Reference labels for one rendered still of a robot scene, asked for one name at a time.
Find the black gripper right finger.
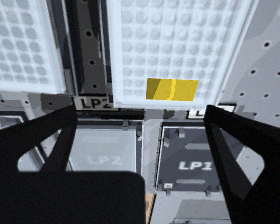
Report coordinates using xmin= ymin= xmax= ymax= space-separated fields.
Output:
xmin=203 ymin=104 xmax=280 ymax=224

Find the white button panel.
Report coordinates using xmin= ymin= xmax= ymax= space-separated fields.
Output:
xmin=173 ymin=218 xmax=232 ymax=224

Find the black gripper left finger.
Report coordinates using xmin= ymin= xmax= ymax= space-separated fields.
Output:
xmin=0 ymin=105 xmax=78 ymax=171

